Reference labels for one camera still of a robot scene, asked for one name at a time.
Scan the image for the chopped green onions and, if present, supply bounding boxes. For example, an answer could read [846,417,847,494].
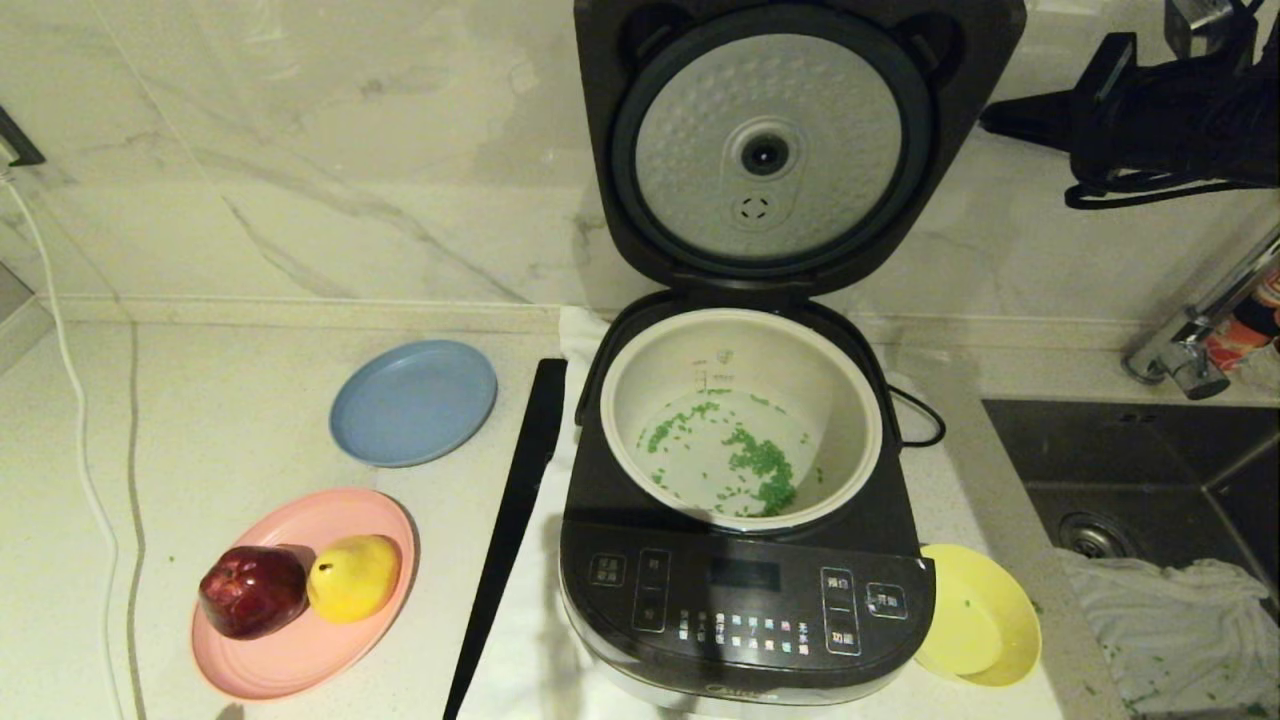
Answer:
[638,388,826,518]

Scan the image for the yellow bowl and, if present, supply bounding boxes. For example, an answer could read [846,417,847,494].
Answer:
[915,543,1042,689]

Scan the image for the chrome faucet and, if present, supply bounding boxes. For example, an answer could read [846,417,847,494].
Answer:
[1120,220,1280,401]

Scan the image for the orange dish soap bottle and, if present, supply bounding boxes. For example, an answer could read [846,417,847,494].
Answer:
[1200,265,1280,373]

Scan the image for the steel sink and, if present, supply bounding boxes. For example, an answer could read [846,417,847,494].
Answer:
[980,398,1280,720]

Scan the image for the sink drain strainer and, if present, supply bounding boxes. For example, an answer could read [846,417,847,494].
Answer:
[1058,512,1136,559]

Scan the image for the white speckled cloth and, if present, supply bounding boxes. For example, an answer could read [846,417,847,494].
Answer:
[1055,548,1280,717]

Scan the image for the black flat strip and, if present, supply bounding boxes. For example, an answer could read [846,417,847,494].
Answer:
[443,358,569,720]

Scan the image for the blue plate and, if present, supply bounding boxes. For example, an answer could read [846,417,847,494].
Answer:
[330,340,498,468]

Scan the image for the yellow pear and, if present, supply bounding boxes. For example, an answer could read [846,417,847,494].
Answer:
[307,534,403,624]

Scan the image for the pink plate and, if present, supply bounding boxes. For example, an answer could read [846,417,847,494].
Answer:
[192,487,418,701]

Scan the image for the red apple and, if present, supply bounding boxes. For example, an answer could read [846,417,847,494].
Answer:
[199,545,309,641]

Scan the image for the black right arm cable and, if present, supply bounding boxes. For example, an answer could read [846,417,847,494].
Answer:
[1063,165,1261,211]

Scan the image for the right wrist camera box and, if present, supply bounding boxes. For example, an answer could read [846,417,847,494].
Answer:
[1165,0,1251,59]

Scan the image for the black power cord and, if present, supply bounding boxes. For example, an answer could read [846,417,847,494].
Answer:
[885,383,947,449]

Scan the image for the white cable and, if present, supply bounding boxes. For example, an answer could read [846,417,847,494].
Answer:
[0,175,133,720]

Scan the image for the black wall socket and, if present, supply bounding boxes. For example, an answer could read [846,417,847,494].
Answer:
[0,105,47,169]

